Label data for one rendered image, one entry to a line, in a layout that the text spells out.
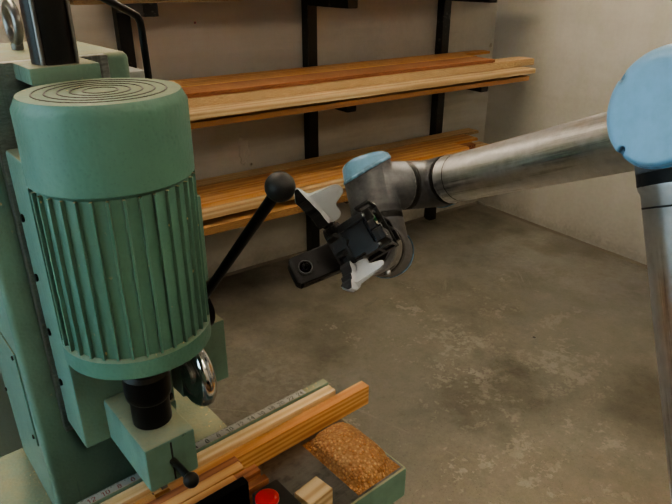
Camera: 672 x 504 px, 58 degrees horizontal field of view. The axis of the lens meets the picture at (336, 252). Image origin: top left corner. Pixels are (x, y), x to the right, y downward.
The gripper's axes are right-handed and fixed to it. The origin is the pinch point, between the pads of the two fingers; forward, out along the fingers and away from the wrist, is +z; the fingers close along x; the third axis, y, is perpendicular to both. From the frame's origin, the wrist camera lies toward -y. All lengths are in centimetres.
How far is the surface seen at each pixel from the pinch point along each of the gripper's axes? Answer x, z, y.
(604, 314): 44, -270, 48
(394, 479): 33.4, -23.0, -13.2
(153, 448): 12.9, 5.0, -30.4
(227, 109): -111, -155, -46
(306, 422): 19.2, -23.7, -22.4
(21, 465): 1, -18, -73
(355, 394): 19.1, -32.0, -15.2
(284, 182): -4.2, 12.6, 3.1
